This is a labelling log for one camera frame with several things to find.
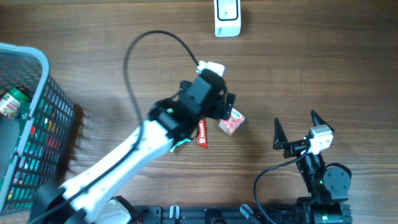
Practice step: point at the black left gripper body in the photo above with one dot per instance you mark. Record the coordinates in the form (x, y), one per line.
(218, 112)

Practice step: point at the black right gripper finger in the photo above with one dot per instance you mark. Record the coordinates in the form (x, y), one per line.
(318, 121)
(280, 140)

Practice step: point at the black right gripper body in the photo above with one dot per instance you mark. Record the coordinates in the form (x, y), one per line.
(293, 149)

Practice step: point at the red small snack box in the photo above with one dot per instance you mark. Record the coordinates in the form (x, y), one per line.
(230, 125)

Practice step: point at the red coffee stick sachet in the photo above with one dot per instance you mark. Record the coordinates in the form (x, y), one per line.
(202, 139)

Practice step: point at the green lid spice jar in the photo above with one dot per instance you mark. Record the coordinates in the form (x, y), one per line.
(11, 102)

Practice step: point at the teal tissue pack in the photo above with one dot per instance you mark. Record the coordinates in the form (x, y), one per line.
(180, 143)

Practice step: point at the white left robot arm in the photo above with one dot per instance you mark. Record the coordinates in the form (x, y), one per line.
(89, 197)

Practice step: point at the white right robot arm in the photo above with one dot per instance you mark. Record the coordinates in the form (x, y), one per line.
(327, 184)

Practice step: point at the white barcode scanner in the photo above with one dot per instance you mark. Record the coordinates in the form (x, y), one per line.
(227, 18)

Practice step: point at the black mesh shopping basket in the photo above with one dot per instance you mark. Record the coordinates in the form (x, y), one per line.
(33, 144)

